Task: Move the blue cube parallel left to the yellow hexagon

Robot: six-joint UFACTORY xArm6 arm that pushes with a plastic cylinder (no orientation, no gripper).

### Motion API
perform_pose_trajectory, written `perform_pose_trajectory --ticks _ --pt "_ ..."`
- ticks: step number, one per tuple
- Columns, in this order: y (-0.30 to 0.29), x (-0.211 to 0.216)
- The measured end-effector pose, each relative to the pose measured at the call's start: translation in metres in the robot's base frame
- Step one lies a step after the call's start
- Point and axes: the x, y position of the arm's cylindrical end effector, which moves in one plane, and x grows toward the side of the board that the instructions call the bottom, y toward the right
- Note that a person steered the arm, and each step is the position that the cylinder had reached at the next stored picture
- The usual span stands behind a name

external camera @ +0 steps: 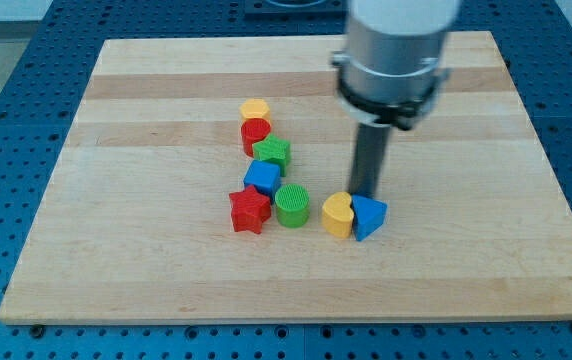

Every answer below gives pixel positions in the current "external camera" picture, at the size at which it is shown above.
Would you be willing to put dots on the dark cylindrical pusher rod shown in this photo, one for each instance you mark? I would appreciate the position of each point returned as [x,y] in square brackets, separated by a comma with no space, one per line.
[368,158]

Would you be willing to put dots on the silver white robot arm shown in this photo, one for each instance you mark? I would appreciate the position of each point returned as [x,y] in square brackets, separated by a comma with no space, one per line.
[388,74]

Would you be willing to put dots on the blue cube block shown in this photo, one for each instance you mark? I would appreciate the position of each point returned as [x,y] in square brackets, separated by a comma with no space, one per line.
[265,177]

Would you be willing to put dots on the yellow hexagon block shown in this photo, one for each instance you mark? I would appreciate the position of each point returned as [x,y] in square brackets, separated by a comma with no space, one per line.
[255,108]

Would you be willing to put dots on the blue triangle block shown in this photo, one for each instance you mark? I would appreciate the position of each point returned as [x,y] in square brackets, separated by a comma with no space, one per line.
[369,216]

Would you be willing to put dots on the yellow heart block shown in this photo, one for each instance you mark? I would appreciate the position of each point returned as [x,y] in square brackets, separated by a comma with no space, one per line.
[338,215]

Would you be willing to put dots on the green cylinder block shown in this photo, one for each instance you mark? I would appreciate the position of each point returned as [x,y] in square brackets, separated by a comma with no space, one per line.
[292,205]

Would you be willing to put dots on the green star block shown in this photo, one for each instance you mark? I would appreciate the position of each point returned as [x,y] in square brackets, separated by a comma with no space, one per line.
[275,150]

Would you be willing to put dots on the red cylinder block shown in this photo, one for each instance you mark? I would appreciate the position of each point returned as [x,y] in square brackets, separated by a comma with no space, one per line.
[252,131]

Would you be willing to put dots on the red star block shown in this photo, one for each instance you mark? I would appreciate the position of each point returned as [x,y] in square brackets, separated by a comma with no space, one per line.
[249,210]

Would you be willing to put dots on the light wooden board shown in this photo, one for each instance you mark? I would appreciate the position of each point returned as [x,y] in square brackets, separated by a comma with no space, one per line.
[134,226]

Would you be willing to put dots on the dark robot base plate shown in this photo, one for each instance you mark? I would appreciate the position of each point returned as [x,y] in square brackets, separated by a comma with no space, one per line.
[266,8]

